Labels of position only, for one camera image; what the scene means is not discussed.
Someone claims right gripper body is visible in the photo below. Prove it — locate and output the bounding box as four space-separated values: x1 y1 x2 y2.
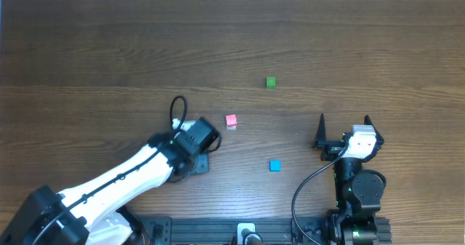
314 138 385 162

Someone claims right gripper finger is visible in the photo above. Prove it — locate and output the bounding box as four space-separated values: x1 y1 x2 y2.
314 113 328 142
363 114 385 146

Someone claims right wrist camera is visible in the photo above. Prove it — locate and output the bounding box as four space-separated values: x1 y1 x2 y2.
342 124 377 159

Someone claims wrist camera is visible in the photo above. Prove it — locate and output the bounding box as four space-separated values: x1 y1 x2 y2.
171 118 198 132
342 124 377 159

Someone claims black cable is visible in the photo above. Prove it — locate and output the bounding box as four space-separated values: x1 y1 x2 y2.
169 95 189 131
291 145 350 245

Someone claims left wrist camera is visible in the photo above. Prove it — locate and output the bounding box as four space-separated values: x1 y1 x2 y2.
171 118 198 132

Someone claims mounting rail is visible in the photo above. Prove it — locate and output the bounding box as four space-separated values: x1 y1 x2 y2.
139 215 393 245

